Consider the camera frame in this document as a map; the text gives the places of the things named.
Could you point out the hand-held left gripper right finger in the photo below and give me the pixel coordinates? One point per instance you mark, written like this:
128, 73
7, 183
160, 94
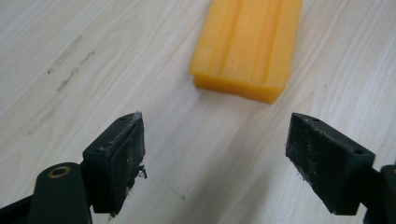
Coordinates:
327, 165

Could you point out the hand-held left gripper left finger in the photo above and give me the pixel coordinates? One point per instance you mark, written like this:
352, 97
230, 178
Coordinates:
115, 161

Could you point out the yellow soap bar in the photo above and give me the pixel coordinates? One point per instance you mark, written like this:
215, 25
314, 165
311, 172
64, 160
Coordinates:
246, 46

